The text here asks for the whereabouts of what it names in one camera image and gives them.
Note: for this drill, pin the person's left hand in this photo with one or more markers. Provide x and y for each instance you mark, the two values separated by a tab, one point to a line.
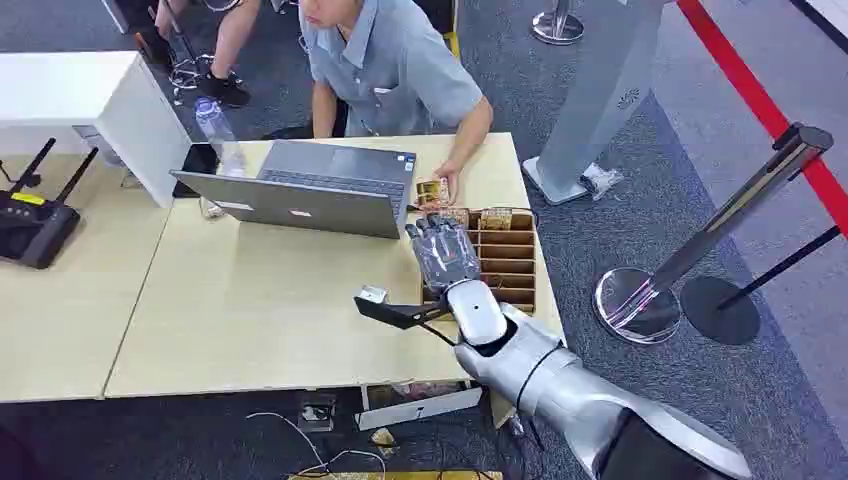
450	179

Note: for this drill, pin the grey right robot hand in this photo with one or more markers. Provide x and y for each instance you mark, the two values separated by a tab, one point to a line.
444	255

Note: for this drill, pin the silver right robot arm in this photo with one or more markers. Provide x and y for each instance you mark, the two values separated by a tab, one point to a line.
570	391

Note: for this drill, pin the wooden card box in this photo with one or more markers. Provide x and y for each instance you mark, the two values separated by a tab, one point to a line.
507	262

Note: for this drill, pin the person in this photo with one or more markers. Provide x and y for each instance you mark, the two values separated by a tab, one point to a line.
391	66

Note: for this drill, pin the grey laptop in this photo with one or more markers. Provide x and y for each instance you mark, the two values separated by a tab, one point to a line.
311	192

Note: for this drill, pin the crumpled plastic wrap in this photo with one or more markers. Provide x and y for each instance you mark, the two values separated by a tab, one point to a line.
601	180

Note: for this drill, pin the white cardboard box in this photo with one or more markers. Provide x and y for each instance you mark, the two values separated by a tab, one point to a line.
417	407

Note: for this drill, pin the grey kiosk stand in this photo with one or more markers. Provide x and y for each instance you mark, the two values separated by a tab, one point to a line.
596	99

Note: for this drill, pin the silver stanchion base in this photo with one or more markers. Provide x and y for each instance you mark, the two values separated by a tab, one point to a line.
558	26

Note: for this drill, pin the floor power socket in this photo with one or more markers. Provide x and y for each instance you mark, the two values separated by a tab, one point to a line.
316	413

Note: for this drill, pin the yellow board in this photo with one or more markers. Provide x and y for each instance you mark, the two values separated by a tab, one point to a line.
397	476

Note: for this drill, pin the clear plastic water bottle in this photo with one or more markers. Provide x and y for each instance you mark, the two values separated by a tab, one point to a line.
218	132

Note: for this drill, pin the black phone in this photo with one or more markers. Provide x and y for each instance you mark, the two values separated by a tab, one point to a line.
196	169

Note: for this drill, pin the person's legs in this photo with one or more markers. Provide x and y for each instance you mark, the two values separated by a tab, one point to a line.
228	46

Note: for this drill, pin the chrome chair base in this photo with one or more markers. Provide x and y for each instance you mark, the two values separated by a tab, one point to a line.
189	66

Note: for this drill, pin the red barrier belt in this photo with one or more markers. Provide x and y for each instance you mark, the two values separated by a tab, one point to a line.
762	106

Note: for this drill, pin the white cabinet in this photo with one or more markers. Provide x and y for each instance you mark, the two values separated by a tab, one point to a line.
126	112

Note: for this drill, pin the black router with antennas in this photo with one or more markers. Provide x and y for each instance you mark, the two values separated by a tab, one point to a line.
36	225

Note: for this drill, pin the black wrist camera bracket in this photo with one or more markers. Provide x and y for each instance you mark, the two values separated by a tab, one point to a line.
397	313

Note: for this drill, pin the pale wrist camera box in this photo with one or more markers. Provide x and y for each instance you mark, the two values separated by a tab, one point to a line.
373	295

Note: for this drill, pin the silver stanchion post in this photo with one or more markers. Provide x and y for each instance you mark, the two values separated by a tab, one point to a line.
715	222

